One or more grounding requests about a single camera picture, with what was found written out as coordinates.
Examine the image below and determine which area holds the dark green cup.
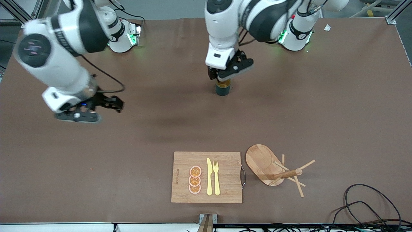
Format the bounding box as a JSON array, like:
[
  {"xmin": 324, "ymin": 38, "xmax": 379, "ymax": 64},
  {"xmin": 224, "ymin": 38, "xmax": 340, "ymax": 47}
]
[{"xmin": 215, "ymin": 79, "xmax": 232, "ymax": 96}]

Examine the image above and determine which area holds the wooden cup rack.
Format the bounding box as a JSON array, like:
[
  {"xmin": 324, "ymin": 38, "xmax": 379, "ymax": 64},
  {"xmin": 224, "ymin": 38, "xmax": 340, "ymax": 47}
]
[{"xmin": 246, "ymin": 144, "xmax": 316, "ymax": 198}]

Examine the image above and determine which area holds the bamboo cutting board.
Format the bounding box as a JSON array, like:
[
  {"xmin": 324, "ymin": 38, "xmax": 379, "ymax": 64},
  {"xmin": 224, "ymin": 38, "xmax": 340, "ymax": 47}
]
[{"xmin": 171, "ymin": 151, "xmax": 246, "ymax": 204}]

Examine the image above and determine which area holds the yellow plastic knife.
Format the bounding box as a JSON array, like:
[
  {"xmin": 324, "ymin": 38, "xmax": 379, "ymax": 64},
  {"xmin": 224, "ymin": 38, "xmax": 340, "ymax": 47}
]
[{"xmin": 207, "ymin": 158, "xmax": 213, "ymax": 196}]

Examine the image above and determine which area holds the yellow plastic fork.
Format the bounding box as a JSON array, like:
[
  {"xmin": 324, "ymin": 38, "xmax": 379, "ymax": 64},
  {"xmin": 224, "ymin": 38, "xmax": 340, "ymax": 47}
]
[{"xmin": 213, "ymin": 160, "xmax": 221, "ymax": 196}]

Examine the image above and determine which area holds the right arm wrist cable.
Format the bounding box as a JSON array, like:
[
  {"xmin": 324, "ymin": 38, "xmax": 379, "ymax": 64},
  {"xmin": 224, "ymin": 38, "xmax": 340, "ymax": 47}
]
[{"xmin": 80, "ymin": 55, "xmax": 126, "ymax": 94}]

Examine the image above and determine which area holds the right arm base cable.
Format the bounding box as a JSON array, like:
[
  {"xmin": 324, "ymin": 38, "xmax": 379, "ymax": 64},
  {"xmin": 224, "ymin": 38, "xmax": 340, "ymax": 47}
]
[{"xmin": 108, "ymin": 0, "xmax": 144, "ymax": 24}]

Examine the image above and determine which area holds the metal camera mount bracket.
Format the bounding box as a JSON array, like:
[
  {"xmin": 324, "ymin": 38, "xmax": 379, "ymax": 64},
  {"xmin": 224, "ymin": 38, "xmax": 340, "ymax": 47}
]
[{"xmin": 197, "ymin": 214, "xmax": 218, "ymax": 232}]

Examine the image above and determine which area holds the thick black braided cable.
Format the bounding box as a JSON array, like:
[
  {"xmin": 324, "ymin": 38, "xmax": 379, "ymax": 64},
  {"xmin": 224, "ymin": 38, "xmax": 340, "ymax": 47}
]
[{"xmin": 344, "ymin": 184, "xmax": 403, "ymax": 232}]

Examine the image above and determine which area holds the thin black cable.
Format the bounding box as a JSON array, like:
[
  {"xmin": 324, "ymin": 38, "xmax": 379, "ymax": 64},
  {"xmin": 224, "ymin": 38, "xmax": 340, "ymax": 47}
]
[{"xmin": 330, "ymin": 201, "xmax": 391, "ymax": 232}]

